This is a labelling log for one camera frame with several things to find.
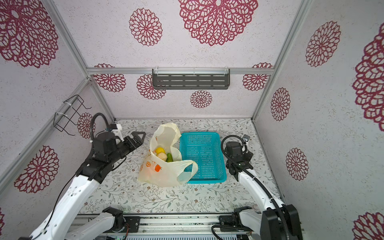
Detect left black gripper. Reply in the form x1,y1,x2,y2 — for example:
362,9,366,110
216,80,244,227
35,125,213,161
109,131,146,165

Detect yellow lemon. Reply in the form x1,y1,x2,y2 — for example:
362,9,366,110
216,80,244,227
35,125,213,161
155,147,166,154

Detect beige round fruit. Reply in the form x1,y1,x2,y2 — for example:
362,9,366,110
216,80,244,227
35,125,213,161
157,152,168,162

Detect green yellow mango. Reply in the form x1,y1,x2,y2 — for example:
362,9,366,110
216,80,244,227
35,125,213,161
166,153,174,163

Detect cream plastic bag orange print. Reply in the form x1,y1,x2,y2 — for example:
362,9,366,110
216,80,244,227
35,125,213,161
138,123,198,187

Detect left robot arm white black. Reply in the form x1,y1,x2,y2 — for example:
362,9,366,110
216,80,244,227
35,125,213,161
28,132,146,240

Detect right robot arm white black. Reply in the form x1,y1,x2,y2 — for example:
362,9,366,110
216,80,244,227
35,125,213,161
221,141,303,240

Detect teal plastic basket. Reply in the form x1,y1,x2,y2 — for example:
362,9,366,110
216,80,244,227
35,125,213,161
180,132,227,184

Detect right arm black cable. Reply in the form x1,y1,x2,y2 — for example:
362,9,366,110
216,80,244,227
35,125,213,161
210,134,290,240

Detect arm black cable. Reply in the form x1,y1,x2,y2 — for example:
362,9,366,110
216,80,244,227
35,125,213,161
29,112,127,240
210,134,290,240

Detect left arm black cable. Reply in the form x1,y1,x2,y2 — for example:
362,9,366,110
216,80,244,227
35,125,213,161
29,112,127,240

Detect grey slotted wall shelf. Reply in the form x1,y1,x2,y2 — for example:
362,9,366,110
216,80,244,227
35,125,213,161
152,69,231,90

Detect black wire wall rack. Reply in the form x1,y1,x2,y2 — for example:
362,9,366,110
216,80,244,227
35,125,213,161
53,95,91,136

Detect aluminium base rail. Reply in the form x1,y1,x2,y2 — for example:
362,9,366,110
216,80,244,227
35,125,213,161
68,212,305,238

